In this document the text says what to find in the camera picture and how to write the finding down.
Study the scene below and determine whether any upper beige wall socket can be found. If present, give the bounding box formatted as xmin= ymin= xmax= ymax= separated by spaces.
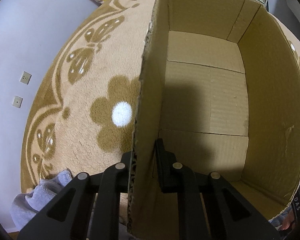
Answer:
xmin=20 ymin=71 xmax=32 ymax=85

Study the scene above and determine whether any beige wall socket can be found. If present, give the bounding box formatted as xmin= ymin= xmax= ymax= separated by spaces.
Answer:
xmin=12 ymin=96 xmax=23 ymax=108
xmin=20 ymin=71 xmax=32 ymax=85

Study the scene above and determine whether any brown cardboard box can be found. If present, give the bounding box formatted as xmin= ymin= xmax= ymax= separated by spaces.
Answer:
xmin=128 ymin=0 xmax=300 ymax=239

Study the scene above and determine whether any lower beige wall socket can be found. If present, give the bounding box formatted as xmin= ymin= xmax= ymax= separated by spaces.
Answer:
xmin=12 ymin=96 xmax=23 ymax=108

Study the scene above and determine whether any grey fleece cloth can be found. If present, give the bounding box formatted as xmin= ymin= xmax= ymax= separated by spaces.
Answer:
xmin=10 ymin=170 xmax=72 ymax=231

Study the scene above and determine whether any beige floral round rug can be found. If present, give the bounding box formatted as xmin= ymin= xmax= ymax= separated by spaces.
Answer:
xmin=20 ymin=0 xmax=300 ymax=193

